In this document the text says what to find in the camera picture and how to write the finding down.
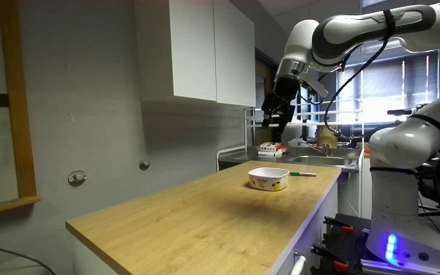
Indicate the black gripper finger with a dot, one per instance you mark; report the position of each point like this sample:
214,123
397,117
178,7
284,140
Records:
266,121
276,133

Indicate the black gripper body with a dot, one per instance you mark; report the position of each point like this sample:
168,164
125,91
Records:
276,101

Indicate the green capped white marker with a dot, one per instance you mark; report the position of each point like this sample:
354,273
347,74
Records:
302,175

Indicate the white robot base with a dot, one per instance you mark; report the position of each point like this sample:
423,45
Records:
395,236

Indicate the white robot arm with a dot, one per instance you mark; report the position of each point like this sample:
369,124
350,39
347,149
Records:
324,46

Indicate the white patterned bowl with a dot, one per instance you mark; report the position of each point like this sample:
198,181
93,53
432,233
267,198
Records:
267,179

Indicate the red white box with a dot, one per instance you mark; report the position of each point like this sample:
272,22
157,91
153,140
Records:
270,150

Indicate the metal sink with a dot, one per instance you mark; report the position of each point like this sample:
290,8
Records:
322,156

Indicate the yellow sponge object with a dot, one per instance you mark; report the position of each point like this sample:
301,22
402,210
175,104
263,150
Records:
325,138

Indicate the black orange clamp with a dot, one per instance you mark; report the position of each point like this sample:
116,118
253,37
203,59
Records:
340,248

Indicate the wooden framed board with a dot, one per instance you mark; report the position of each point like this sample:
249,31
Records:
18,118

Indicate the white wall cabinet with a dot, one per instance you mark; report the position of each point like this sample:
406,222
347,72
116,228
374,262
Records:
195,49

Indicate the small round wall knob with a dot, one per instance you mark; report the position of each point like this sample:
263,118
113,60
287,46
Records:
143,166

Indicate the round wall socket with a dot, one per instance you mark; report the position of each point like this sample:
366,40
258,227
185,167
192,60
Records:
76,178

